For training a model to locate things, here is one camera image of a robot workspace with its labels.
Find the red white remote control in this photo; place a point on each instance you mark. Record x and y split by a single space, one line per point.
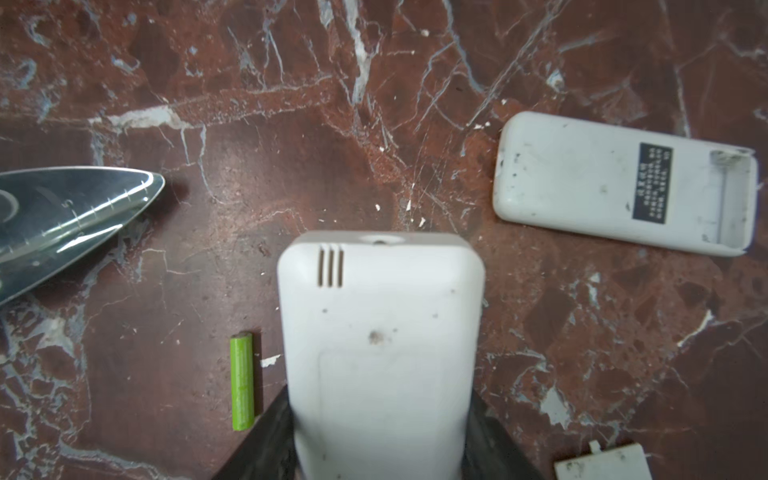
626 184

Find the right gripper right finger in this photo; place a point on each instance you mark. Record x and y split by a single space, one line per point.
490 452

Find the white battery cover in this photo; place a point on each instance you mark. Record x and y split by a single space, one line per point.
624 462

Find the metal trowel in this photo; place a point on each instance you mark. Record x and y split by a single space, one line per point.
52 217

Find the white green-screen remote control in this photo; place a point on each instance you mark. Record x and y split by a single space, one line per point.
380 335

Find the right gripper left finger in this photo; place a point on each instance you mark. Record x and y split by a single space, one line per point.
268 451

